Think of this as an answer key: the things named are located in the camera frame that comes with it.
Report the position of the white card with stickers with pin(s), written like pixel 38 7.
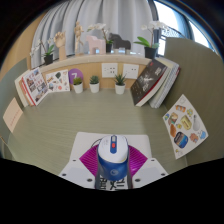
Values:
pixel 57 81

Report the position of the white book behind black book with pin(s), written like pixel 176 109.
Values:
pixel 168 83

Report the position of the tan upright book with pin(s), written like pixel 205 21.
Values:
pixel 24 95

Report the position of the black horse figure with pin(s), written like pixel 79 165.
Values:
pixel 120 42

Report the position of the red-spined collage cover book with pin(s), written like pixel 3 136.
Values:
pixel 36 85

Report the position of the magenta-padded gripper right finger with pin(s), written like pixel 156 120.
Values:
pixel 148 171

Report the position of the green desk partition panel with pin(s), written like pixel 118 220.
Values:
pixel 200 76
pixel 8 83

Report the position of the small plant in white pot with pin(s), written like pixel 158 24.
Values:
pixel 78 88
pixel 94 87
pixel 120 89

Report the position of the grey curtain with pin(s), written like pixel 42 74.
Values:
pixel 123 16

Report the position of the colourful illustrated card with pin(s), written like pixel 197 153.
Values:
pixel 185 128

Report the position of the blue and white computer mouse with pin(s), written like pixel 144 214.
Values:
pixel 112 160

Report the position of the pink horse figure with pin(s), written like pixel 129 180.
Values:
pixel 95 45

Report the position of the wooden hand model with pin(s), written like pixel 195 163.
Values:
pixel 60 41

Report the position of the black cover book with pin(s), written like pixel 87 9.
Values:
pixel 146 83

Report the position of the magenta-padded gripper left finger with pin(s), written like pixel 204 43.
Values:
pixel 76 171

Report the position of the white upright book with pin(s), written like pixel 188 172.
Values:
pixel 18 85

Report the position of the beige book with red text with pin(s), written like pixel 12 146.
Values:
pixel 12 115

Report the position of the wooden mannequin figure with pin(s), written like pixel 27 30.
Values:
pixel 78 35

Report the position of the white wall socket plate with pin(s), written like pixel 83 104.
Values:
pixel 109 70
pixel 131 71

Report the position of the round purple number sign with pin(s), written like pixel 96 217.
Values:
pixel 75 73

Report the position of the dark-framed window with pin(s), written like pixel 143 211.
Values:
pixel 173 20

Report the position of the white orchid in black pot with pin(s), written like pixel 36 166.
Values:
pixel 96 26
pixel 48 59
pixel 150 52

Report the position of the white mouse pad with drawing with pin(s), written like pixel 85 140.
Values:
pixel 83 140

